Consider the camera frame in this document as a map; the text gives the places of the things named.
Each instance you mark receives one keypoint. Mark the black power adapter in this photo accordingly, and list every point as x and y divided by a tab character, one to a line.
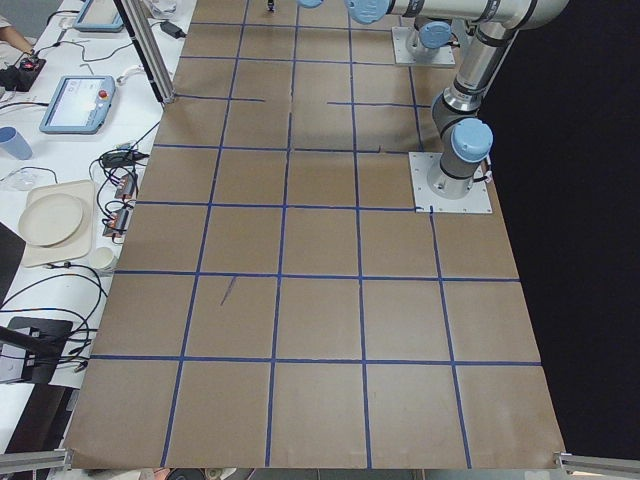
172	30

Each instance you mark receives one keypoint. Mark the near teach pendant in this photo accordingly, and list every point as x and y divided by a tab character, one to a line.
79	105

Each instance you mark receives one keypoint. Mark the beige round plate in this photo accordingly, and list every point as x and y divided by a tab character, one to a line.
51	219

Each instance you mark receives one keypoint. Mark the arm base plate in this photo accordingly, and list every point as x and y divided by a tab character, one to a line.
443	59
436	192

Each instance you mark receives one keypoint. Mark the blue plastic cup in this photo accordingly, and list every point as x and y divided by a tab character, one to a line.
14	143

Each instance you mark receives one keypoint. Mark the beige tray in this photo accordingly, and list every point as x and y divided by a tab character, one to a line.
80	243

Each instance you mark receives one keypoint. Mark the far teach pendant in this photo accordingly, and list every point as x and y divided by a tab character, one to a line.
98	16

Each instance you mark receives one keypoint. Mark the white paper cup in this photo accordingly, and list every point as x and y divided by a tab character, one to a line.
103	260

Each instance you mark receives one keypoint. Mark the aluminium frame post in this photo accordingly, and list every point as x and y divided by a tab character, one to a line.
141	35

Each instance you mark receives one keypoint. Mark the teach pendant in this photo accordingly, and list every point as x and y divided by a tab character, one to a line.
98	16
79	105

